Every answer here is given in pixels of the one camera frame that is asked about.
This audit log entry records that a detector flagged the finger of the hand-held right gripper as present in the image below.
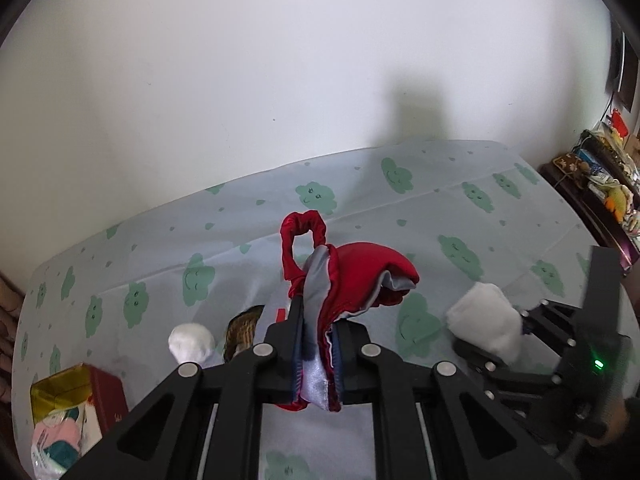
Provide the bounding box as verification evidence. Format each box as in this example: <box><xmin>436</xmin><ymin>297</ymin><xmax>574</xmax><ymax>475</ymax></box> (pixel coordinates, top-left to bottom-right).
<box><xmin>450</xmin><ymin>340</ymin><xmax>557</xmax><ymax>397</ymax></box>
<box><xmin>520</xmin><ymin>299</ymin><xmax>586</xmax><ymax>357</ymax></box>

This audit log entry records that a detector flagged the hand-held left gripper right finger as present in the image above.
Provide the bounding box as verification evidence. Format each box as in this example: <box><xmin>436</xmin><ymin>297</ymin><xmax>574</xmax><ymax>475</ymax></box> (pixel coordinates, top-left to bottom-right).
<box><xmin>330</xmin><ymin>322</ymin><xmax>573</xmax><ymax>480</ymax></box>

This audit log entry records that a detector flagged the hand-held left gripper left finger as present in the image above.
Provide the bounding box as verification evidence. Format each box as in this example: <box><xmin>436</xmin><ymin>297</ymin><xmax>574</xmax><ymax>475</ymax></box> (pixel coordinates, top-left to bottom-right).
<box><xmin>60</xmin><ymin>296</ymin><xmax>307</xmax><ymax>480</ymax></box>

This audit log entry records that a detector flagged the white fluffy sock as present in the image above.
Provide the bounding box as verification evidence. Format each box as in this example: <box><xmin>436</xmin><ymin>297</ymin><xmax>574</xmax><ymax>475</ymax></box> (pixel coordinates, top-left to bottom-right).
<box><xmin>446</xmin><ymin>281</ymin><xmax>523</xmax><ymax>363</ymax></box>

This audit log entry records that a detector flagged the red satin cloth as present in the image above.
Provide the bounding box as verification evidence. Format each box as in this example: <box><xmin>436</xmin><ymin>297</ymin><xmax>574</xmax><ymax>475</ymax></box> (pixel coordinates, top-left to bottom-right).
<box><xmin>280</xmin><ymin>210</ymin><xmax>421</xmax><ymax>413</ymax></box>

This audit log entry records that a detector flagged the gold and red tin box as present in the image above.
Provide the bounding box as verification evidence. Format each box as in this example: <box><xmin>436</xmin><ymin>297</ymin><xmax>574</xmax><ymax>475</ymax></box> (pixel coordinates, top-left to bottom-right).
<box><xmin>30</xmin><ymin>364</ymin><xmax>126</xmax><ymax>480</ymax></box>

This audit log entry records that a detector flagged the person's right hand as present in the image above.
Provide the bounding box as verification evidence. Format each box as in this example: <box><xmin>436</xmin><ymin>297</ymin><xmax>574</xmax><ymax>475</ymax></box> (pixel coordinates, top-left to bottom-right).
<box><xmin>602</xmin><ymin>394</ymin><xmax>632</xmax><ymax>447</ymax></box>

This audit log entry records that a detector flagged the brown striped sock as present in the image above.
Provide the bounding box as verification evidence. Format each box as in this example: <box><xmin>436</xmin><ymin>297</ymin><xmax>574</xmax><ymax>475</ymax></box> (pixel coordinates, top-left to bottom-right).
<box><xmin>222</xmin><ymin>304</ymin><xmax>266</xmax><ymax>363</ymax></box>

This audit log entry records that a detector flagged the white rolled sock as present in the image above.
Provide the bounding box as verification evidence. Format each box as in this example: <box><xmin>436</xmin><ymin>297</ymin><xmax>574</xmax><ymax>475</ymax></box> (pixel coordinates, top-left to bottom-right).
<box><xmin>168</xmin><ymin>322</ymin><xmax>217</xmax><ymax>365</ymax></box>

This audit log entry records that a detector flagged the cloud print tablecloth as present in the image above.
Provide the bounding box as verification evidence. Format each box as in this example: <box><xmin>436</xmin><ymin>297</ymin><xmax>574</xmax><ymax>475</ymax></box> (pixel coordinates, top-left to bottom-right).
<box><xmin>10</xmin><ymin>139</ymin><xmax>621</xmax><ymax>480</ymax></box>

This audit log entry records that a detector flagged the dark wooden cabinet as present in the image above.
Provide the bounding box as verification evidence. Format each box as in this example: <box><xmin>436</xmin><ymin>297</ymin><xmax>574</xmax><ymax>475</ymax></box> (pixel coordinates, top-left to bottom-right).
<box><xmin>539</xmin><ymin>160</ymin><xmax>640</xmax><ymax>277</ymax></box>

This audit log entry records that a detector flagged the orange plush toy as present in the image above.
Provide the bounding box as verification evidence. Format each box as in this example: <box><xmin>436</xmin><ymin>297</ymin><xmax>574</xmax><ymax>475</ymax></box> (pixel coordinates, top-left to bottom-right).
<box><xmin>602</xmin><ymin>185</ymin><xmax>631</xmax><ymax>221</ymax></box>

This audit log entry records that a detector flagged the brown flower print pouch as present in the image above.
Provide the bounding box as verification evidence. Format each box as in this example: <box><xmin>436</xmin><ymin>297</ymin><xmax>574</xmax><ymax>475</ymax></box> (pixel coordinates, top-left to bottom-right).
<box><xmin>552</xmin><ymin>155</ymin><xmax>591</xmax><ymax>176</ymax></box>

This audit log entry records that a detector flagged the pale pink cloth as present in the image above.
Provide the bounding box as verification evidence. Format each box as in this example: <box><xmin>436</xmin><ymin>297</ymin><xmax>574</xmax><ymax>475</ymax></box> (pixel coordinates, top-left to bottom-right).
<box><xmin>34</xmin><ymin>407</ymin><xmax>83</xmax><ymax>443</ymax></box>

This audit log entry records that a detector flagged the teal cloth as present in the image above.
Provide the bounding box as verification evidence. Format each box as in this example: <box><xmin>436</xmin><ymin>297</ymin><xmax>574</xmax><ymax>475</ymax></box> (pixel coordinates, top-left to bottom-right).
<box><xmin>50</xmin><ymin>439</ymin><xmax>83</xmax><ymax>467</ymax></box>

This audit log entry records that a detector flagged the leaf print curtain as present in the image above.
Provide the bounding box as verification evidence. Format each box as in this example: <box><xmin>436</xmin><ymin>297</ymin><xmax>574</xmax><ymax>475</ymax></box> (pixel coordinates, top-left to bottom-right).
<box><xmin>0</xmin><ymin>270</ymin><xmax>25</xmax><ymax>406</ymax></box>

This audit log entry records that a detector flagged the black wall frame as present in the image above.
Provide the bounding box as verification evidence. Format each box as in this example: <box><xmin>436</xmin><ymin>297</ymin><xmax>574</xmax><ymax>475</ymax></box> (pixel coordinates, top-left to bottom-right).
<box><xmin>609</xmin><ymin>30</ymin><xmax>629</xmax><ymax>93</ymax></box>

